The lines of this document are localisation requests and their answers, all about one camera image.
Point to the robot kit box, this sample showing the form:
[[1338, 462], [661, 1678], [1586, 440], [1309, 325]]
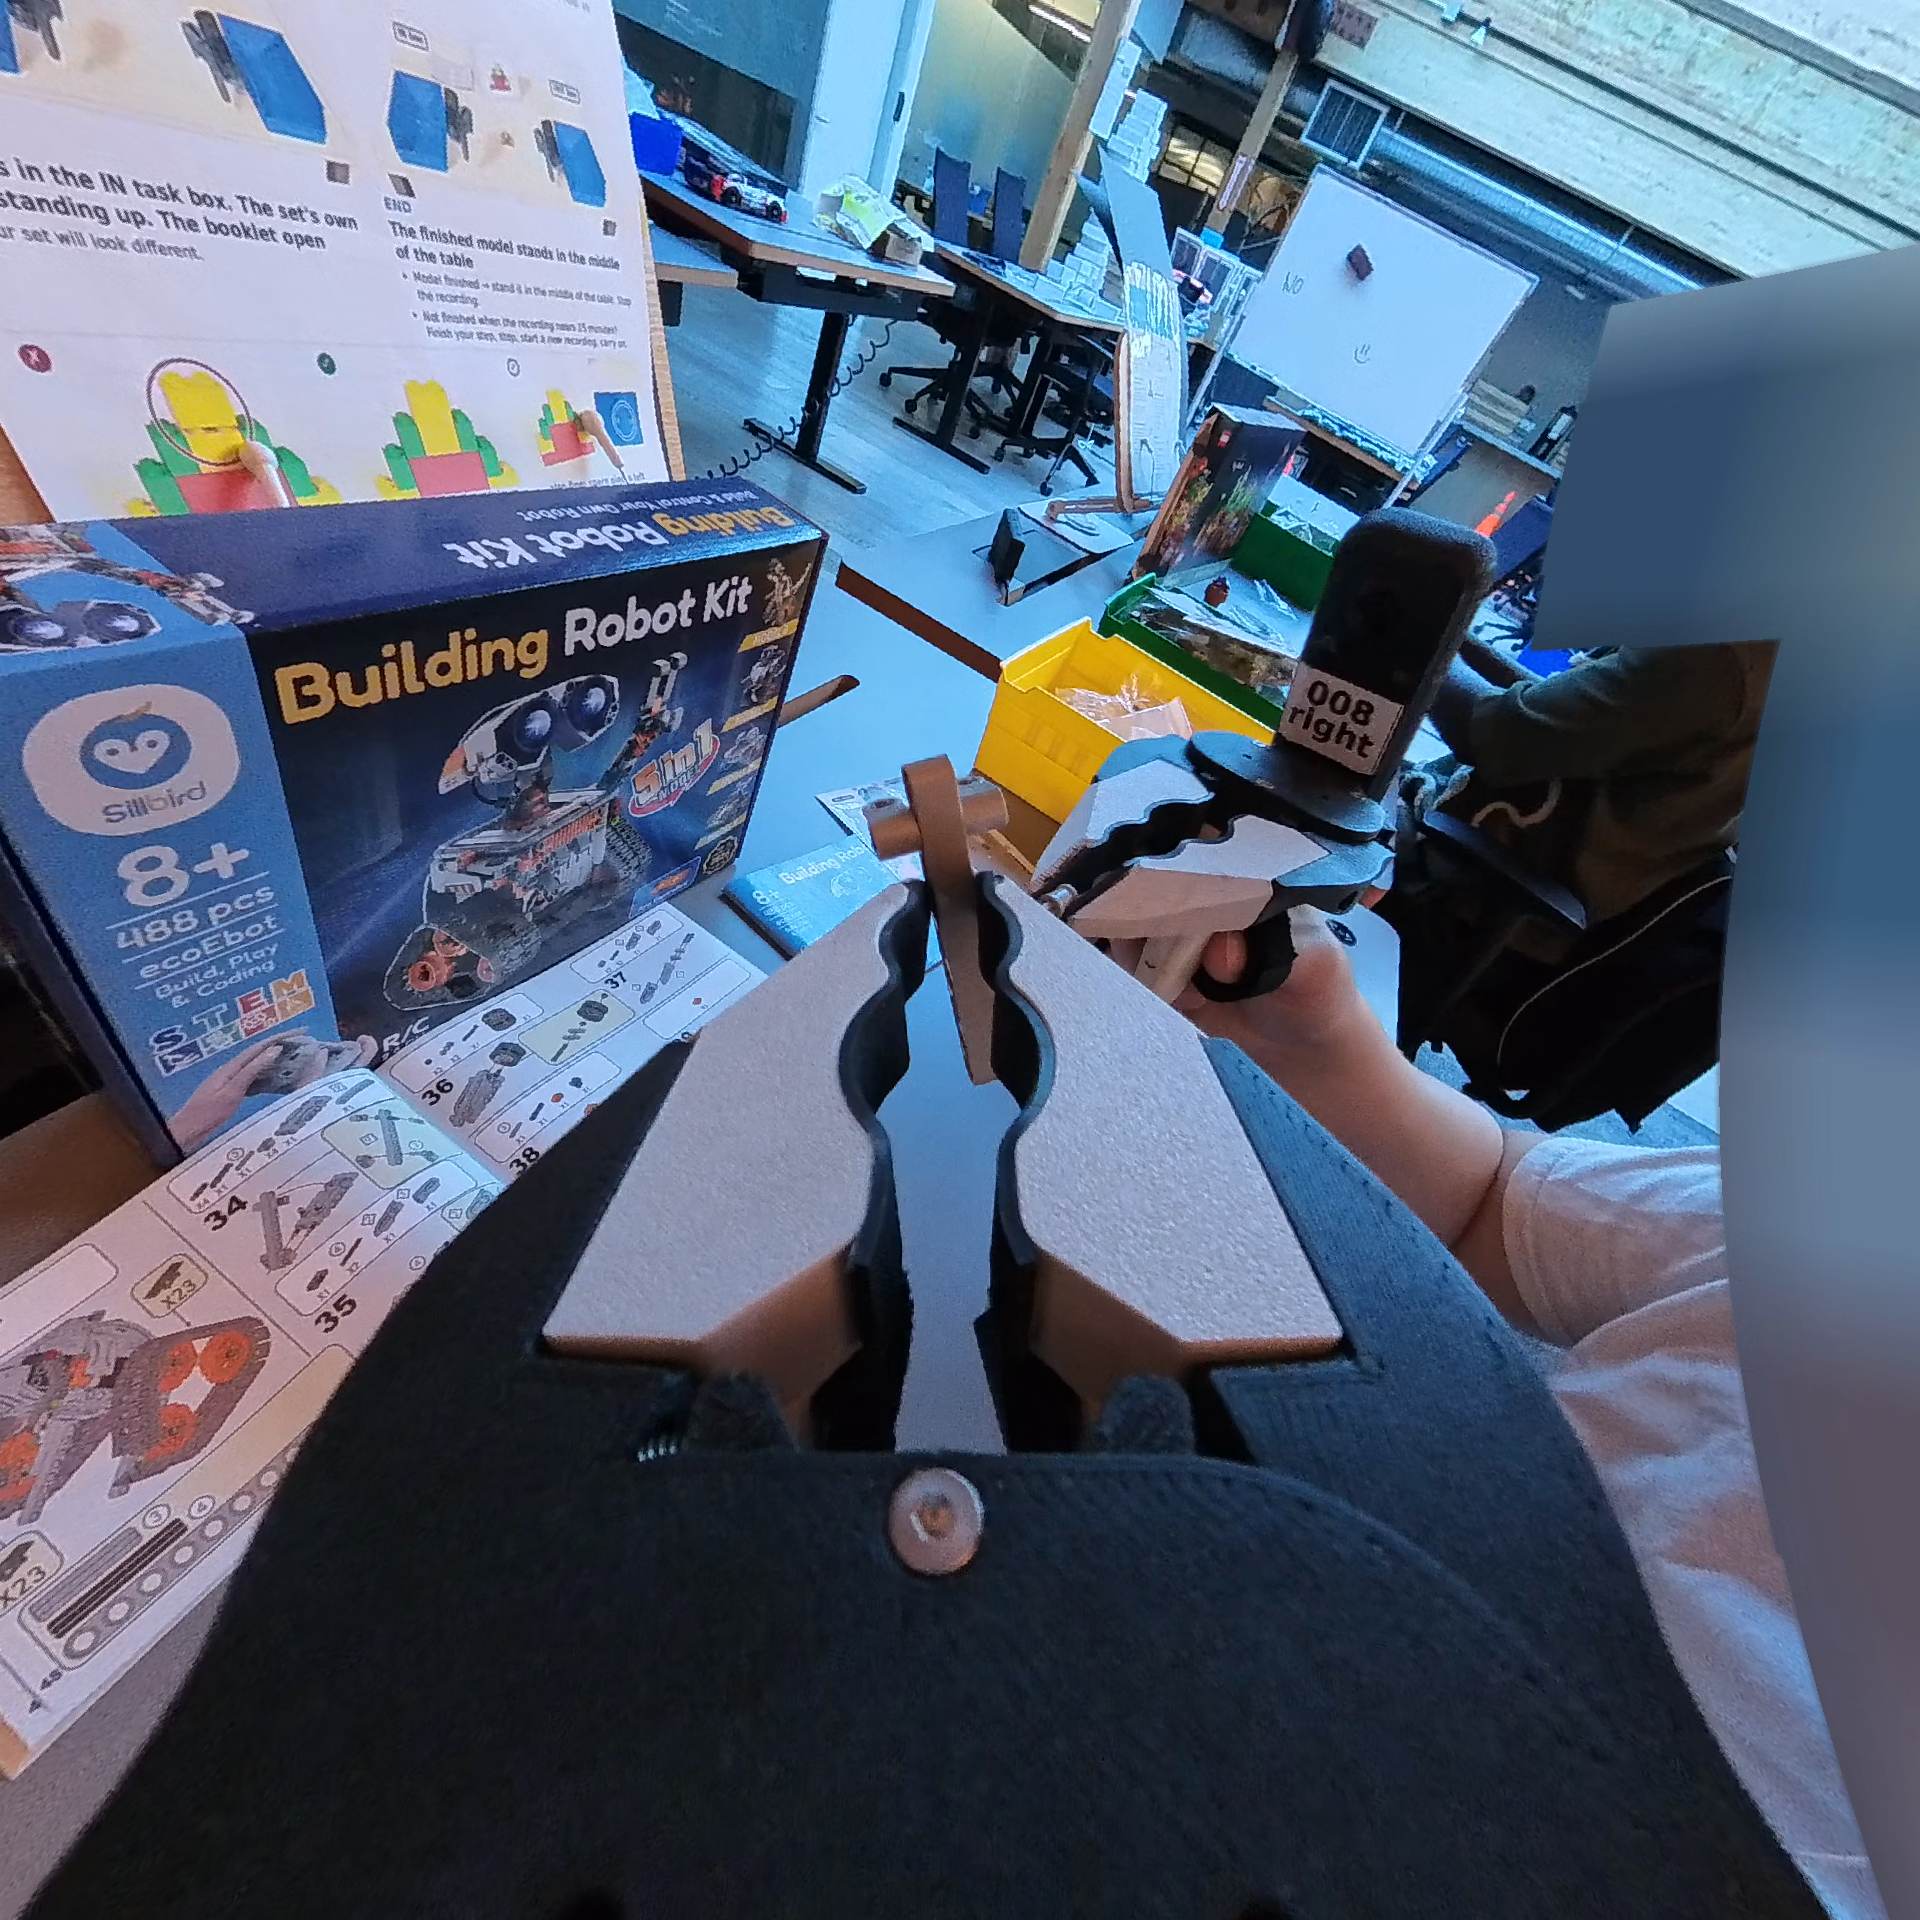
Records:
[[451, 779]]

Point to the person's right forearm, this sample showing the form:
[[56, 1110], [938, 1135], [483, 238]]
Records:
[[1425, 1154]]

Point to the open instruction booklet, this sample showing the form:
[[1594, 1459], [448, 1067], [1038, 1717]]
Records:
[[181, 1275]]

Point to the whiteboard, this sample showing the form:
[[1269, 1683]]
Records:
[[1382, 301]]

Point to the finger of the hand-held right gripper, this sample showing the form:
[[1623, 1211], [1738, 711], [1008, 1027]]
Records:
[[1125, 795], [1214, 878]]

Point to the yellow bin with plastic bags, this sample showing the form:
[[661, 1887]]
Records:
[[1050, 720]]

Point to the green storage bin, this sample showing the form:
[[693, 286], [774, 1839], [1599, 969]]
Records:
[[1277, 547]]

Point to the sticker sheet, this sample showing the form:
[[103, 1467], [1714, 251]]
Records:
[[849, 809]]

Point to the black tablet on wooden stand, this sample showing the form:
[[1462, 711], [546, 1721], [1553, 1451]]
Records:
[[1019, 552]]

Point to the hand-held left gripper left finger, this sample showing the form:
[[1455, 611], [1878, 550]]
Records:
[[721, 1201]]

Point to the dark printed toy box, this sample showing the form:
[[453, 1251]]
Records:
[[1224, 494]]

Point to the grey desk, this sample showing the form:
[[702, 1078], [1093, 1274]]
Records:
[[901, 704]]

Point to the small grey connector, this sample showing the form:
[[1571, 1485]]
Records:
[[1055, 896]]

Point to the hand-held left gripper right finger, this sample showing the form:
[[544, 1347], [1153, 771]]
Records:
[[1162, 1201]]

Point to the small blue booklet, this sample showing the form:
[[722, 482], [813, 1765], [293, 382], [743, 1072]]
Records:
[[803, 891]]

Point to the person's right hand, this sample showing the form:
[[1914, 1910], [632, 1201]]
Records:
[[1336, 990]]

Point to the grey beam assembly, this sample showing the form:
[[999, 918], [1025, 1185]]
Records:
[[943, 839]]

